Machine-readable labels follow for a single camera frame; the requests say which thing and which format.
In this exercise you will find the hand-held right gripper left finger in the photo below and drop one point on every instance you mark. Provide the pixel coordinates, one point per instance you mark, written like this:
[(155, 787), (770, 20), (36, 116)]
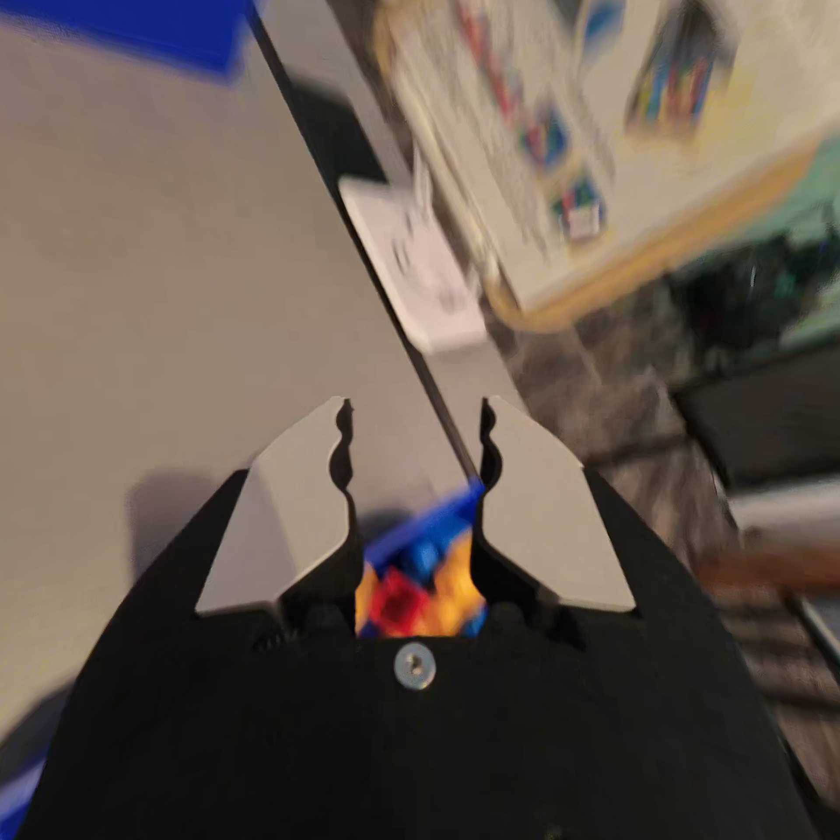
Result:
[(289, 525)]

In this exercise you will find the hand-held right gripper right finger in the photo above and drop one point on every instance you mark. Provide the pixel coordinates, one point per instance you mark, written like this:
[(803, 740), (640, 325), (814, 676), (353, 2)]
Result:
[(551, 525)]

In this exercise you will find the pile of colourful building blocks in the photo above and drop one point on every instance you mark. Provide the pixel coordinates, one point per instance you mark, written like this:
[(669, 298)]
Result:
[(453, 584)]

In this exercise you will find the blue plastic bin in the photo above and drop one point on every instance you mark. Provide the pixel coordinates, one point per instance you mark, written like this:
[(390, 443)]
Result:
[(420, 525), (131, 33)]

